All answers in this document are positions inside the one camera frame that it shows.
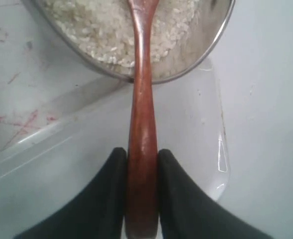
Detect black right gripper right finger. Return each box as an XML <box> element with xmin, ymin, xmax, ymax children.
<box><xmin>158</xmin><ymin>149</ymin><xmax>270</xmax><ymax>239</ymax></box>

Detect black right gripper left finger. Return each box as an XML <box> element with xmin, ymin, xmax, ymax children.
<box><xmin>15</xmin><ymin>147</ymin><xmax>127</xmax><ymax>239</ymax></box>

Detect brown wooden spoon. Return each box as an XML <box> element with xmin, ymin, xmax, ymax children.
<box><xmin>125</xmin><ymin>0</ymin><xmax>159</xmax><ymax>239</ymax></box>

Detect steel bowl of rice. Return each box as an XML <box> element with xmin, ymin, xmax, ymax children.
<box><xmin>24</xmin><ymin>0</ymin><xmax>235</xmax><ymax>84</ymax></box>

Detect white plastic tray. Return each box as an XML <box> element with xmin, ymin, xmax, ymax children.
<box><xmin>0</xmin><ymin>58</ymin><xmax>230</xmax><ymax>239</ymax></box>

